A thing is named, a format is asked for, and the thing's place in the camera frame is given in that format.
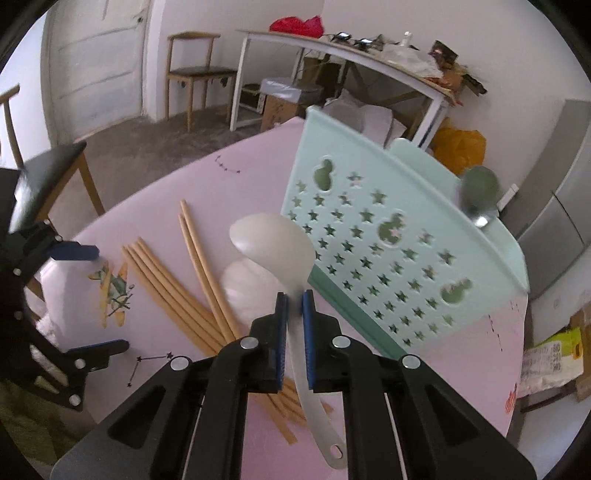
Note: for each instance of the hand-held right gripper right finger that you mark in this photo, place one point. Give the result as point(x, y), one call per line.
point(308, 341)

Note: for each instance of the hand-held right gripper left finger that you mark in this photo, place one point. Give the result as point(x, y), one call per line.
point(280, 341)

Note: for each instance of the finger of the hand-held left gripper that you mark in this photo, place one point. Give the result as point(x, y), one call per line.
point(76, 252)
point(108, 349)

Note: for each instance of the white plastic spoon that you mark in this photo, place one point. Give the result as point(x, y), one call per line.
point(244, 286)

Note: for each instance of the group of wooden chopsticks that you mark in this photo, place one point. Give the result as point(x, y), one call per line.
point(157, 277)

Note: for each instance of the white bowl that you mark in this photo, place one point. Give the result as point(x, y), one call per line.
point(272, 249)

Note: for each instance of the mint green utensil holder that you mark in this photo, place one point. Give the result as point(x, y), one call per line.
point(323, 138)

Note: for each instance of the wooden chair dark seat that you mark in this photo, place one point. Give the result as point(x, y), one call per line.
point(198, 71)
point(51, 161)

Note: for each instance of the white door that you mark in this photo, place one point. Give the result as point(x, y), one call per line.
point(97, 60)

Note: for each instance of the printed rice sack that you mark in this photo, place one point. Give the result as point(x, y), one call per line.
point(549, 364)

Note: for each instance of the yellow plastic bag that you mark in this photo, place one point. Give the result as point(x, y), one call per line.
point(461, 147)

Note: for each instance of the plastic covered box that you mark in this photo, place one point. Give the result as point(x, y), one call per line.
point(291, 87)

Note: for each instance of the brown cardboard box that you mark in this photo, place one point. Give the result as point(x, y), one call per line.
point(323, 74)

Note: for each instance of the large open cardboard box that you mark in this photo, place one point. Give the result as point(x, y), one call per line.
point(582, 332)

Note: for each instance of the white plastic bag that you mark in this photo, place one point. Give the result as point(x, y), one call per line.
point(411, 60)

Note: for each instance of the long white table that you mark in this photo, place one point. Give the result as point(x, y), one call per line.
point(295, 41)

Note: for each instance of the black work lamp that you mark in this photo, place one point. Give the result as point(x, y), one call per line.
point(364, 43)
point(341, 37)

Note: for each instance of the red plastic bag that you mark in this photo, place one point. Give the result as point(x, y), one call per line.
point(295, 25)

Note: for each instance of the white bottle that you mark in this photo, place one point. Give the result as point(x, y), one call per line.
point(407, 39)

